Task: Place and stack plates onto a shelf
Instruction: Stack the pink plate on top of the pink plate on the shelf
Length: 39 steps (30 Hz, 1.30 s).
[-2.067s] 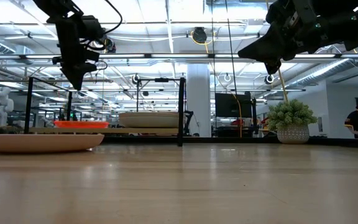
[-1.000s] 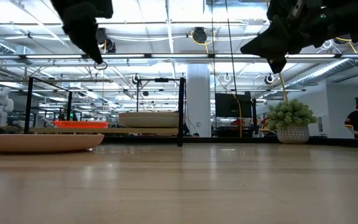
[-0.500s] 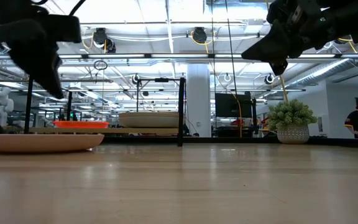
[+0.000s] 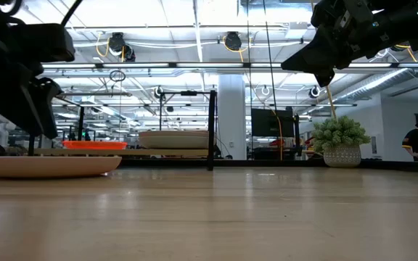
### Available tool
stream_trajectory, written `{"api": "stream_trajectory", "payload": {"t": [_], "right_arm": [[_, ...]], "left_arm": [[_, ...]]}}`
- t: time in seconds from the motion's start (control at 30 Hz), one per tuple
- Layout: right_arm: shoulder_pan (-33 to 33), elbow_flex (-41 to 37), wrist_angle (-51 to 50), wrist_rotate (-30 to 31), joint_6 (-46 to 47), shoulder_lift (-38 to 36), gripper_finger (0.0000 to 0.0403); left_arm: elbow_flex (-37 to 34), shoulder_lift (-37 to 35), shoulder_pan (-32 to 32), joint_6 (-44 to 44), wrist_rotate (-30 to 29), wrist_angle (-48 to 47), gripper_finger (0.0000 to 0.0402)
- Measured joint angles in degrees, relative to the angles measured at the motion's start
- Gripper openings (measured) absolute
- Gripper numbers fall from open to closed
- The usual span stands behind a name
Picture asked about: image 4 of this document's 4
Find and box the silver air duct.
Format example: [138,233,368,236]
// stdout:
[334,50,418,104]

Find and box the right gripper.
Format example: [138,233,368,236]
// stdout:
[281,0,392,88]

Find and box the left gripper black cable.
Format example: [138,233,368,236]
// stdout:
[60,0,83,28]

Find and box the black monitor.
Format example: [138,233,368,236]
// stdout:
[250,107,295,138]

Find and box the white concrete column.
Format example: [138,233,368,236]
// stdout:
[218,74,247,160]

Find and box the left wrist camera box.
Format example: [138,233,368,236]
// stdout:
[9,22,76,63]

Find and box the wooden shelf with black posts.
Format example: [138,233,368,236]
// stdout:
[27,90,218,171]

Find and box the long ceiling light strip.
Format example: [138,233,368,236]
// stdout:
[41,62,418,70]

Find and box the white robot figure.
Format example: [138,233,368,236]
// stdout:
[0,110,17,148]

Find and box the white ceramic plate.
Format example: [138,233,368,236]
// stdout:
[139,136,210,150]

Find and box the long yellow cable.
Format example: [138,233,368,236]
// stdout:
[325,85,337,120]

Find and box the orange translucent plastic plate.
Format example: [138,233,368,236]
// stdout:
[62,140,128,145]
[62,141,128,151]

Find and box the green potted plant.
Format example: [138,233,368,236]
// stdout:
[310,115,372,168]

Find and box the black background metal frame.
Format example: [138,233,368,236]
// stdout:
[159,90,210,132]

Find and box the black aluminium rig frame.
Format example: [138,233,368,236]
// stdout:
[120,159,418,173]

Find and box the long black cable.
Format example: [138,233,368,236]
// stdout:
[262,0,279,114]

